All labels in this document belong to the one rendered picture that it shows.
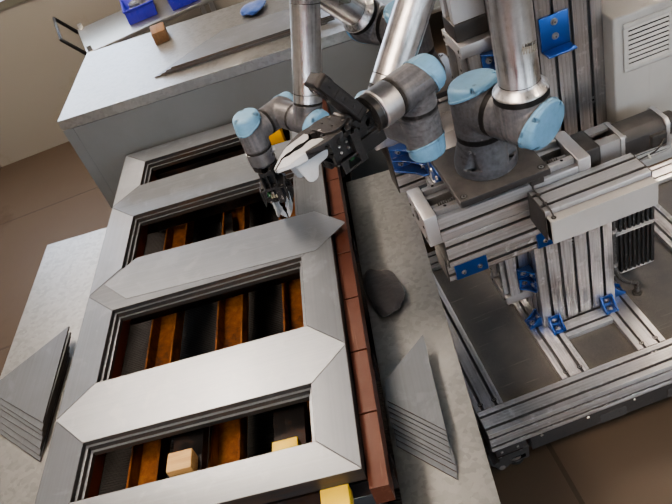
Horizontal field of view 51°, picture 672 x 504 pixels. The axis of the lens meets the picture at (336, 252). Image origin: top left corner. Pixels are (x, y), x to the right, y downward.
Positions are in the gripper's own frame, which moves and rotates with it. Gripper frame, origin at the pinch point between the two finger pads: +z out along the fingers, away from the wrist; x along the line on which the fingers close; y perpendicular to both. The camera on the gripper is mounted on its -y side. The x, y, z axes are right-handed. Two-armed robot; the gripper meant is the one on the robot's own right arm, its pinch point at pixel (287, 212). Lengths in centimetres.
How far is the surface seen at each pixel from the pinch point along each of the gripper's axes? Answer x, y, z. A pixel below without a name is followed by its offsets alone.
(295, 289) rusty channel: -4.0, 13.7, 18.2
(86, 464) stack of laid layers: -52, 70, 3
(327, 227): 11.4, 11.7, 0.7
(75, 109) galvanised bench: -74, -75, -19
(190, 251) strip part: -30.6, 4.4, 0.8
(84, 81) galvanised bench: -75, -99, -19
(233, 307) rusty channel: -23.7, 14.1, 18.2
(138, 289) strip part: -45.9, 15.2, 0.8
